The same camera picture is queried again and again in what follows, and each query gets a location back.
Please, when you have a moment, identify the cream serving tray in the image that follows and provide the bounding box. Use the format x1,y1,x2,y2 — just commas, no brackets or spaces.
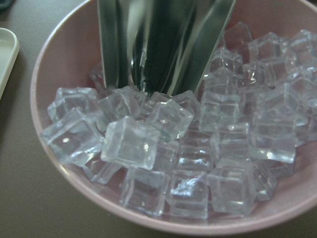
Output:
0,28,20,97

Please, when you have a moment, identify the stainless steel ice scoop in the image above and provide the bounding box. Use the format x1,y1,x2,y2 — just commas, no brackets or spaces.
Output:
97,0,235,96

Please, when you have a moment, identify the pink bowl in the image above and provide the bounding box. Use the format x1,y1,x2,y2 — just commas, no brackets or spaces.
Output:
30,0,317,237

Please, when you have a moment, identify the pile of clear ice cubes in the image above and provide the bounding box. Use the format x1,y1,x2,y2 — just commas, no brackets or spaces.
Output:
41,22,317,219

